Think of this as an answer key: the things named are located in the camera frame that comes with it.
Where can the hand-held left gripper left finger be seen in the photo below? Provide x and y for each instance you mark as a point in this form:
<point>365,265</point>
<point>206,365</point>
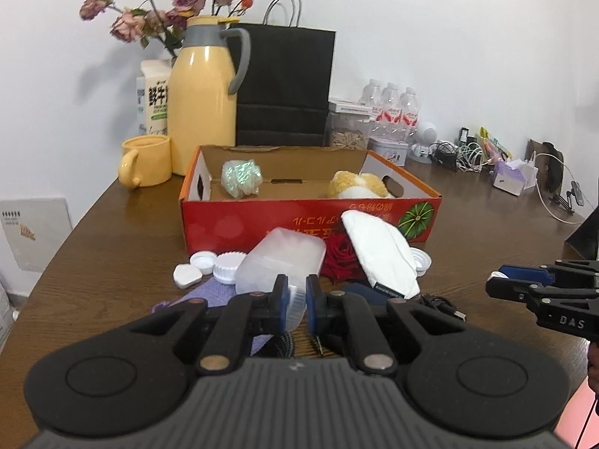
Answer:
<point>282,301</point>

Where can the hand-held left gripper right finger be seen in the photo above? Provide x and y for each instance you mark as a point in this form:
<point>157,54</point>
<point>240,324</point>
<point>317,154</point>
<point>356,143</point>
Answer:
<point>313,306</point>

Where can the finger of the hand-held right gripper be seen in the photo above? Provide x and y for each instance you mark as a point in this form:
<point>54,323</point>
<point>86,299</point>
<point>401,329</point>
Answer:
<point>519,272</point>
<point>510,287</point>

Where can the translucent plastic bottle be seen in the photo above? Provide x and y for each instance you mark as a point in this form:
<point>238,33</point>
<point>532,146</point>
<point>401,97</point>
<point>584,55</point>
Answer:
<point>276,262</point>

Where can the red artificial rose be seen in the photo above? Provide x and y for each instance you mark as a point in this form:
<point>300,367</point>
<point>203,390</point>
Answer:
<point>339,255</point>

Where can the ribbed white lid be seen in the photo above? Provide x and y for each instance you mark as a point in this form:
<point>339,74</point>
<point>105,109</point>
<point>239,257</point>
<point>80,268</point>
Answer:
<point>228,266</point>

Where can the purple knitted cloth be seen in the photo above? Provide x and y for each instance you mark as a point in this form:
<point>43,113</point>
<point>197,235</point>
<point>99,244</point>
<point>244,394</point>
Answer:
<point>210,292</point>

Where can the red cardboard box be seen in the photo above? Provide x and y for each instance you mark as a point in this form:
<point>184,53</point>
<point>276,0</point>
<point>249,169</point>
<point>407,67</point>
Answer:
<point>224,224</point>

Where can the white heart-shaped case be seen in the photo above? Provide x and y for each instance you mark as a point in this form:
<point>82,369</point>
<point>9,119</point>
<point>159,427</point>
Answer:
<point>186,276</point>

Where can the black flat object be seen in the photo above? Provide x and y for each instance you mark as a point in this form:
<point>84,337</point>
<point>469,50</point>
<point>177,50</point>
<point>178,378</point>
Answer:
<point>587,243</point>

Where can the white notched bottle cap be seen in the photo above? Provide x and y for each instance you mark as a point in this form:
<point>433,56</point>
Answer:
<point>421,257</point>

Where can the purple tissue box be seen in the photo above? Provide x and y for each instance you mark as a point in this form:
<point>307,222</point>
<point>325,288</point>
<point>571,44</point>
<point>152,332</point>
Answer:
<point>507,177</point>

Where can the brown wooden stand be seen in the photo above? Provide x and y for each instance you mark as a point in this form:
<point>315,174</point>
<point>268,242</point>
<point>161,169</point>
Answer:
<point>547,168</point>

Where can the yellow plush toy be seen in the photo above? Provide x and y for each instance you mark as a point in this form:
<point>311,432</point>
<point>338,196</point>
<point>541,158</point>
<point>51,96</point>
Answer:
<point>355,184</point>

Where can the colourful snack packets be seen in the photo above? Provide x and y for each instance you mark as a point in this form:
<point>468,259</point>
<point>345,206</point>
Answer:
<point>493,145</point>

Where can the iridescent green scrunchie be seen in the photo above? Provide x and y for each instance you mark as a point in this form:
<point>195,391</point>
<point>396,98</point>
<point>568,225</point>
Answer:
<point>241,177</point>

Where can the small black device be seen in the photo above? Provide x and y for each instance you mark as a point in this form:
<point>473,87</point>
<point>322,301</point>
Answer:
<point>464,135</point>

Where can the small white robot toy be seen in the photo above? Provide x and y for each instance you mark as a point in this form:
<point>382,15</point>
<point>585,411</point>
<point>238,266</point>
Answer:
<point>428,133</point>

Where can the white tin box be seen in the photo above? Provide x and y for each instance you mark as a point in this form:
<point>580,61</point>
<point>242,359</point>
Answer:
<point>388,149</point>

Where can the clear jar of seeds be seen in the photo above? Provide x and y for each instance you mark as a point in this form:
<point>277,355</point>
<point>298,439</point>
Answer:
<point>348,133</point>

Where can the yellow mug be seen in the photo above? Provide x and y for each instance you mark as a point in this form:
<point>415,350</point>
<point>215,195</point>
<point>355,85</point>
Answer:
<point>149,163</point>

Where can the flat white box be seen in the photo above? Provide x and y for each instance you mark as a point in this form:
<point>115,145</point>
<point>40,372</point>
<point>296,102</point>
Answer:
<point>348,105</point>

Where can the yellow thermos jug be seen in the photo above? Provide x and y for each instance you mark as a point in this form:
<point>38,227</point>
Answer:
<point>201,103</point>

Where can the black paper bag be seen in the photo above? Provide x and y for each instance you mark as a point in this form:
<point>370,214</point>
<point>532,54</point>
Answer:
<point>281,79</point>

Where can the white milk carton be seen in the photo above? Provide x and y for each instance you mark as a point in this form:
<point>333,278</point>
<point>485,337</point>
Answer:
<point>154,98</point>

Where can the stack of brochures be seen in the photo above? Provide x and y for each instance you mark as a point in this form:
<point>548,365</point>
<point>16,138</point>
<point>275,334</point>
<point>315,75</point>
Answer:
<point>4,308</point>

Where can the black clip mount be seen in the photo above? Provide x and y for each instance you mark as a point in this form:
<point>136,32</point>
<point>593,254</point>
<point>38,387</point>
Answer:
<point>576,194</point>

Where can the white wall panel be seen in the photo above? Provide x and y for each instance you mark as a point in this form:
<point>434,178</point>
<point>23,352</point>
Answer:
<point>32,234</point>

